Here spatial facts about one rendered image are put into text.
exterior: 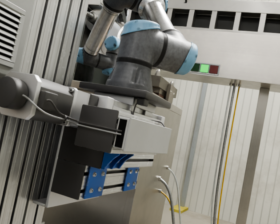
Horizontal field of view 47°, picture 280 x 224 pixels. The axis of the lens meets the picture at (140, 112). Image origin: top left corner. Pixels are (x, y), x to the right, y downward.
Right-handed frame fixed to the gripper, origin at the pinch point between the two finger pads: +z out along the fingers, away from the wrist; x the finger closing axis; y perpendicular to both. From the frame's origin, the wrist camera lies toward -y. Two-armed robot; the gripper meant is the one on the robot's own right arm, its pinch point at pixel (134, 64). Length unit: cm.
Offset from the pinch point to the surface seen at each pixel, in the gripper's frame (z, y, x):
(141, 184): -22, -64, -26
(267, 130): 167, -13, -82
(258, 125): 46, -20, -74
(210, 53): 30, 20, -38
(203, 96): 166, 11, -14
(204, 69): 29.3, 8.6, -36.2
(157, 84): -6.5, -10.9, -18.6
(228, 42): 30, 28, -48
